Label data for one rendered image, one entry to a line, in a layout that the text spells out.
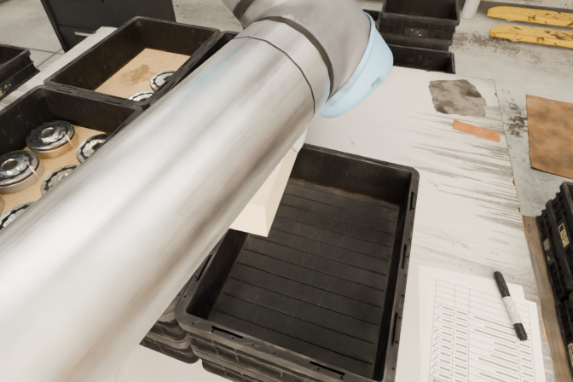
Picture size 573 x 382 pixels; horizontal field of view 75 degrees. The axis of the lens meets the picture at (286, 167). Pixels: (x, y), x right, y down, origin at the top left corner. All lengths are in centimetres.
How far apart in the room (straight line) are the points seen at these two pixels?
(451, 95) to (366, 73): 111
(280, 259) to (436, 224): 43
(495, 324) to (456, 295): 8
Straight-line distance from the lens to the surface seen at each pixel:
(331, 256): 71
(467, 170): 113
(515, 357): 88
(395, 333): 56
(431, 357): 81
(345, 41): 27
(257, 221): 45
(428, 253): 92
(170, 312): 57
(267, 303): 67
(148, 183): 17
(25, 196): 96
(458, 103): 135
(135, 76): 122
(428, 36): 224
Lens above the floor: 144
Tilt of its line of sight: 46 degrees down
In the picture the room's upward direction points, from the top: straight up
